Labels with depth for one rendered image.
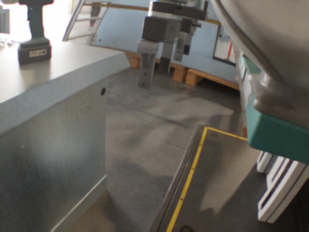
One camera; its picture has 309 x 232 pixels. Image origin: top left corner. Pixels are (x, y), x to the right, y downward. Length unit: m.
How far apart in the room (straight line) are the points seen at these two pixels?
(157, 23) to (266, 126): 0.27
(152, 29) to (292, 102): 0.29
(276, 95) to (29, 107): 0.46
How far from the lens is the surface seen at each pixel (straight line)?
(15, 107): 0.46
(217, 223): 0.66
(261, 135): 0.34
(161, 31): 0.44
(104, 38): 3.09
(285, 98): 0.35
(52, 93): 0.52
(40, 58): 0.68
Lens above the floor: 0.83
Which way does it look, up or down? 29 degrees down
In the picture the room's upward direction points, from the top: 10 degrees clockwise
